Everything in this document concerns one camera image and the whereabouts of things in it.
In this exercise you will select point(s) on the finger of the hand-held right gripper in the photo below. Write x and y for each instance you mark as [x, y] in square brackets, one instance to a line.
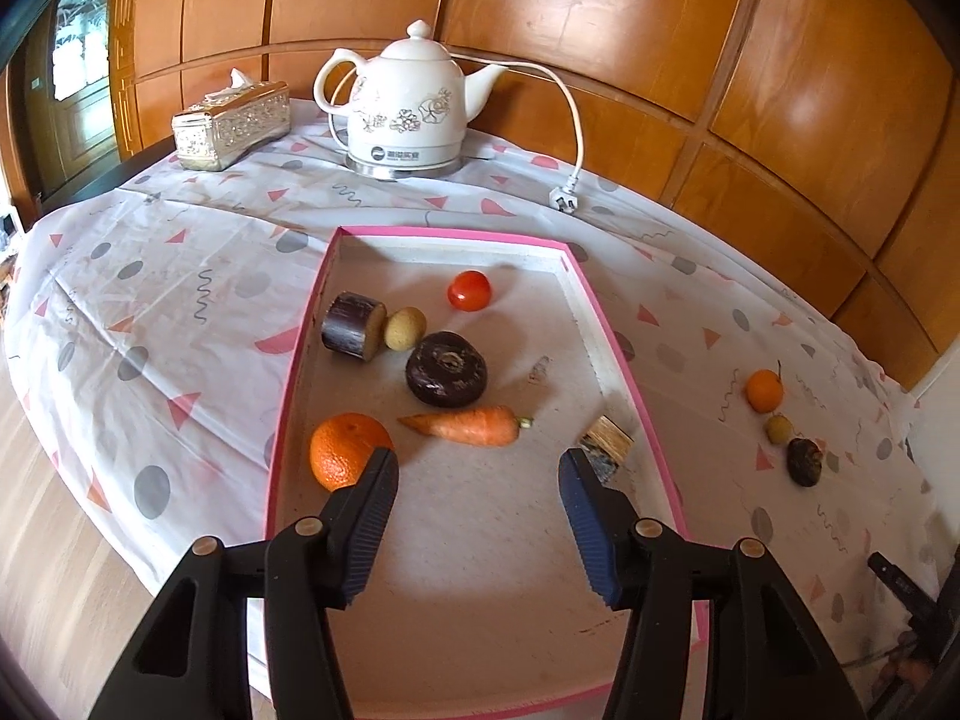
[896, 581]

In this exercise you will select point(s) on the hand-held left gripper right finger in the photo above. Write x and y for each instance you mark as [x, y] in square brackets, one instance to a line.
[592, 532]

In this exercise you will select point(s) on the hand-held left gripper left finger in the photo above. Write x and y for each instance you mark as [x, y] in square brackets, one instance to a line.
[367, 532]

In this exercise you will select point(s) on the large orange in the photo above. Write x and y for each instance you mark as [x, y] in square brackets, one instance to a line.
[345, 450]

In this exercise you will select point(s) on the short pale sugarcane piece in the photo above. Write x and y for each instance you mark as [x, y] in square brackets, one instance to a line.
[606, 444]

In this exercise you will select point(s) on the pink-edged cardboard tray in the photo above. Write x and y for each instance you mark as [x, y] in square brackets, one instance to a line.
[487, 540]

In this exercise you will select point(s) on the orange carrot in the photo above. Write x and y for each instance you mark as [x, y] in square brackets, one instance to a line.
[472, 426]

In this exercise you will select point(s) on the large dark water chestnut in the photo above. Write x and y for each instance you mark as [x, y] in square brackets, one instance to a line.
[446, 369]

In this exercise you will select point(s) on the small dark water chestnut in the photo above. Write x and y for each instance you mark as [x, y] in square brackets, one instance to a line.
[804, 463]

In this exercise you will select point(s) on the small yellow longan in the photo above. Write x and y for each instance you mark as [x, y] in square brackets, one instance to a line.
[779, 428]

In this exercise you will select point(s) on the dark purple sugarcane segment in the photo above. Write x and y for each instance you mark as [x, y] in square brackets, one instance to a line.
[349, 326]

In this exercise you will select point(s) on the small orange with stem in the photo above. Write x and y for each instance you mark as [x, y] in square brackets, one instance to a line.
[764, 391]

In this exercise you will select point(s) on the red tomato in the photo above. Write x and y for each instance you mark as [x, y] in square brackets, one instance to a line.
[469, 291]

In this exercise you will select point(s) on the white patterned tablecloth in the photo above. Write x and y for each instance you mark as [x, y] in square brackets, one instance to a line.
[187, 262]

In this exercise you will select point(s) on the white power plug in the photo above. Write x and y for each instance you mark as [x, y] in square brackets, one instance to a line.
[565, 199]

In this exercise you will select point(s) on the silver kettle base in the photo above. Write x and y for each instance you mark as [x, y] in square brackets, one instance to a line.
[405, 165]

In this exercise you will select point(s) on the white ceramic electric kettle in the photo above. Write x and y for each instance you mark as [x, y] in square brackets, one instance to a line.
[576, 135]

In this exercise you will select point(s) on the white floral ceramic kettle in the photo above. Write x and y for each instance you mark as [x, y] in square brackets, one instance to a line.
[409, 105]

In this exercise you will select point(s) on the silver embossed tissue box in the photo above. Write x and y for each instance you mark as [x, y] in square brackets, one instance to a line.
[225, 124]

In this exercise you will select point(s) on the dark round table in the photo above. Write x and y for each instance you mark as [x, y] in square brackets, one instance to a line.
[90, 180]

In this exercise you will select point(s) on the white tissue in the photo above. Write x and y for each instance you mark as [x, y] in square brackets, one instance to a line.
[241, 80]

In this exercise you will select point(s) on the wooden door with glass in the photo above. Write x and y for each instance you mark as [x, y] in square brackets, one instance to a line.
[75, 52]

